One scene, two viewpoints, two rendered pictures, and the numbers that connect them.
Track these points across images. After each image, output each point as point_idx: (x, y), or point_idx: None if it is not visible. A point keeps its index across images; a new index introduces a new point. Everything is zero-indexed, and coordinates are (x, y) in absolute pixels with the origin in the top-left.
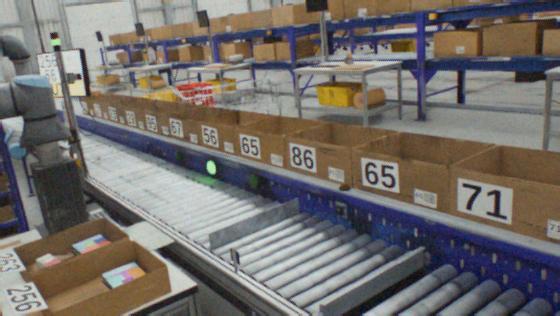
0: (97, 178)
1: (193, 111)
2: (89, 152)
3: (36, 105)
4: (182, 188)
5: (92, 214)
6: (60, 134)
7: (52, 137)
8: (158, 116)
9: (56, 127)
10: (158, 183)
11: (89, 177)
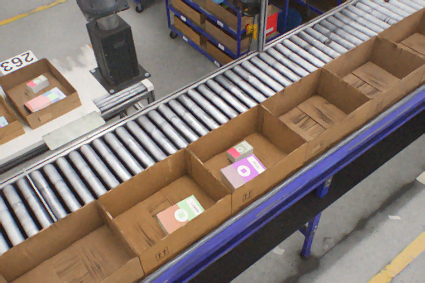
0: (252, 60)
1: (354, 92)
2: (360, 26)
3: None
4: (190, 138)
5: (141, 83)
6: (92, 12)
7: (85, 10)
8: (341, 59)
9: (92, 4)
10: (214, 114)
11: (256, 52)
